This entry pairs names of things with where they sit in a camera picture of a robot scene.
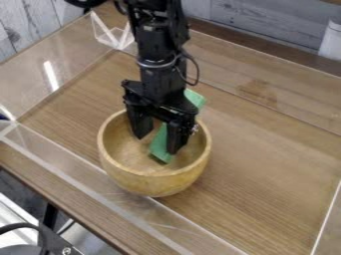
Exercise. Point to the green rectangular block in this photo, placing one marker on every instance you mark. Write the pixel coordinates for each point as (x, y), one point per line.
(158, 146)

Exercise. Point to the brown wooden bowl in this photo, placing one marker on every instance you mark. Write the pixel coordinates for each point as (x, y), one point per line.
(136, 170)

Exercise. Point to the black table leg bracket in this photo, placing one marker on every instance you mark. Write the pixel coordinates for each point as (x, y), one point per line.
(57, 245)

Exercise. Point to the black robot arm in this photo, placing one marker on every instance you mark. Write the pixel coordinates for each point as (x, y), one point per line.
(161, 31)

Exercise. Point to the clear acrylic tray wall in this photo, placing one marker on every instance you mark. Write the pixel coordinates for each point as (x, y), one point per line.
(268, 197)

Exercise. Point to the white cylindrical container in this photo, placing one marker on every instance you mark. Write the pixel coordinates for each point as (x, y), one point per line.
(331, 44)

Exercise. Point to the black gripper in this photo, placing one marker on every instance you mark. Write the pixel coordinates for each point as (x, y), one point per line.
(156, 98)

